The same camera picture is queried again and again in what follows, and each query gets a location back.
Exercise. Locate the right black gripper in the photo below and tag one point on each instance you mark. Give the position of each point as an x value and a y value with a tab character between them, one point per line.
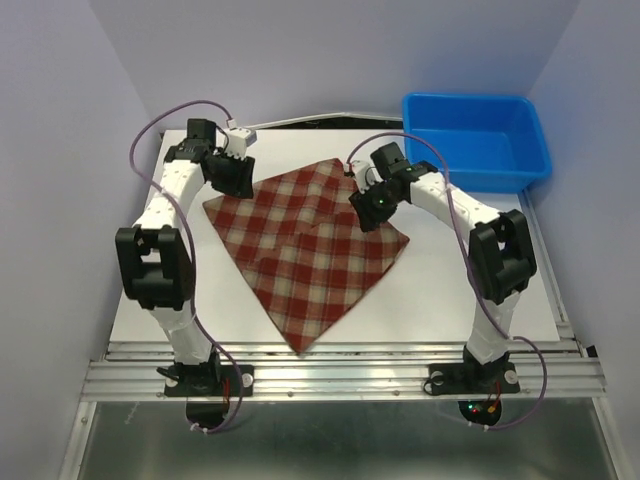
368	218

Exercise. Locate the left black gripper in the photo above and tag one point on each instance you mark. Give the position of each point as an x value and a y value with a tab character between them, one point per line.
242	187

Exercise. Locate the red plaid skirt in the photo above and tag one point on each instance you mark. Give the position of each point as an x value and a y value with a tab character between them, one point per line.
299	247

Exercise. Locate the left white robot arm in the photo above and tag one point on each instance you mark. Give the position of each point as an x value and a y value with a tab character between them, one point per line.
154	254

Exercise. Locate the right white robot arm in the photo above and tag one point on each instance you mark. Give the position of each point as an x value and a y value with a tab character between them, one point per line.
496	245

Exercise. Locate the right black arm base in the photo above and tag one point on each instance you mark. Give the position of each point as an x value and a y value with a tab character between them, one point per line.
479	393

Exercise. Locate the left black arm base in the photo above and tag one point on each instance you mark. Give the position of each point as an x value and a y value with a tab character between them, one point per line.
208	390

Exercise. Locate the blue plastic bin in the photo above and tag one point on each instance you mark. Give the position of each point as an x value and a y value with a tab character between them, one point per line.
491	143

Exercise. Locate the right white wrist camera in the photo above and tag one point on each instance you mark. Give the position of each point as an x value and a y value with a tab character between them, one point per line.
363	173

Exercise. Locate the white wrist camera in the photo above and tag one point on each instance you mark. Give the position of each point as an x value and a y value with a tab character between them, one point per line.
238	140
363	173

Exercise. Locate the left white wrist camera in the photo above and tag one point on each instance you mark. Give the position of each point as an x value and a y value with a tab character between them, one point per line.
238	140

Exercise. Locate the aluminium rail frame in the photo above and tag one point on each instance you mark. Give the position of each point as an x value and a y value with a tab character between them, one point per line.
343	372

